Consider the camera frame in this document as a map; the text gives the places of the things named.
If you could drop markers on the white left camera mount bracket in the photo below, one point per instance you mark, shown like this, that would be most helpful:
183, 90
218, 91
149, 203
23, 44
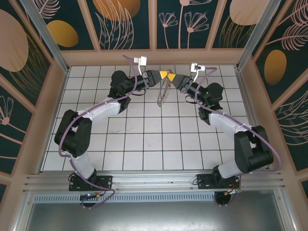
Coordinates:
140, 69

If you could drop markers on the pink leaves art panel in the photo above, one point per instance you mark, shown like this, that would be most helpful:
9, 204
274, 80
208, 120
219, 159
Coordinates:
296, 125

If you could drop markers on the white right camera mount bracket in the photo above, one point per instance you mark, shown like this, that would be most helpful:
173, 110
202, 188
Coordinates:
195, 77

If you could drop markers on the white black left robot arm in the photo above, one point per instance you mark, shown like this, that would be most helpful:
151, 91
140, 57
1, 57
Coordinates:
103, 109

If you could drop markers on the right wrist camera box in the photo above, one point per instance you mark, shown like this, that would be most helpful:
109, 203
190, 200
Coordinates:
197, 68

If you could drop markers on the aluminium table side rail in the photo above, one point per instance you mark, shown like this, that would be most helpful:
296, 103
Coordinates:
247, 101
53, 120

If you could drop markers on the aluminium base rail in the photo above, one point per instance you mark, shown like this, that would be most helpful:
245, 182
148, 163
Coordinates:
154, 180

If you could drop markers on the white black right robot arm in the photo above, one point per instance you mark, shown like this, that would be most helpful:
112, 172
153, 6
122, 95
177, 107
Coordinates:
223, 121

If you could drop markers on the pink flowers art panel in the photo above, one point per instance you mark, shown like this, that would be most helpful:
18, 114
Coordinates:
173, 36

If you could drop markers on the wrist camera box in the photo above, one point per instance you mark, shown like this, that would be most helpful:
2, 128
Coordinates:
143, 60
197, 68

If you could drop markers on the grey metal sheet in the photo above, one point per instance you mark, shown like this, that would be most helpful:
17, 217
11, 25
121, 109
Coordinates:
154, 216

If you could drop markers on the base connector wiring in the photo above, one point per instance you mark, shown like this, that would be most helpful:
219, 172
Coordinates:
92, 196
227, 193

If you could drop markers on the orange oval feather art panel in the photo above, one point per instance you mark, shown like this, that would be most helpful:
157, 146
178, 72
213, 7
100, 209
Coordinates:
275, 67
62, 33

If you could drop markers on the aluminium frame post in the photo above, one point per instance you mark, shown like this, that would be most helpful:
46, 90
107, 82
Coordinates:
47, 36
256, 36

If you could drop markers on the pink circle moon art panel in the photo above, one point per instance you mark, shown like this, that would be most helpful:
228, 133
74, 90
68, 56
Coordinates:
12, 41

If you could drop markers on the pink circle gold leaves panel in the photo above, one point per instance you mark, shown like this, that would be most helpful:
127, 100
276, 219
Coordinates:
243, 12

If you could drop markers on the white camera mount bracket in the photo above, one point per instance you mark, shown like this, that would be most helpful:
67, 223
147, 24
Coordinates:
140, 69
195, 77

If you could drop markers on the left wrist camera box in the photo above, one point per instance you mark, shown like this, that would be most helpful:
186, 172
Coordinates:
143, 60

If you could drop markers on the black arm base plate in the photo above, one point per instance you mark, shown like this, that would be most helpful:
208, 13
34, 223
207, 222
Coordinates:
203, 183
107, 184

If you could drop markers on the orange circle leaves art panel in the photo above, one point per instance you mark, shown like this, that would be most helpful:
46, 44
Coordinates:
115, 9

